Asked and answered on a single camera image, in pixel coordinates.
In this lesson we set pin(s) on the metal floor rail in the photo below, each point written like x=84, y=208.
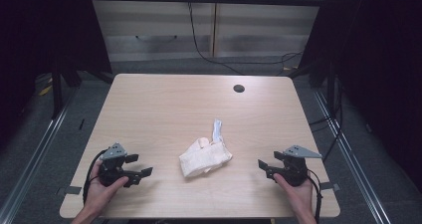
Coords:
x=351, y=157
x=36, y=151

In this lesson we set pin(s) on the grey tape piece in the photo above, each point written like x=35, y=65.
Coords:
x=69, y=190
x=330, y=186

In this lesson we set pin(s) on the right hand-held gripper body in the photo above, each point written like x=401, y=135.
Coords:
x=293, y=171

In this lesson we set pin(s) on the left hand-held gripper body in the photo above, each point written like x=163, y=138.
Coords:
x=111, y=174

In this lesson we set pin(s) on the black curtain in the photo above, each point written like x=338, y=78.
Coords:
x=381, y=68
x=40, y=35

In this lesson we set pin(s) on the black metal stand leg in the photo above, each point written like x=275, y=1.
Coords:
x=57, y=88

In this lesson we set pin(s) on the person's right hand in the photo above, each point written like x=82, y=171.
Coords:
x=297, y=194

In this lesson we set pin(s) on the white floral muslin cloth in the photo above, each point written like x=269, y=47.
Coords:
x=204, y=157

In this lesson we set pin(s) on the vertical wooden wall strip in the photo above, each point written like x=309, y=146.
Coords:
x=213, y=21

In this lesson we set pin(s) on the person's left hand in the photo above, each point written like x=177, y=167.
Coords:
x=99, y=194

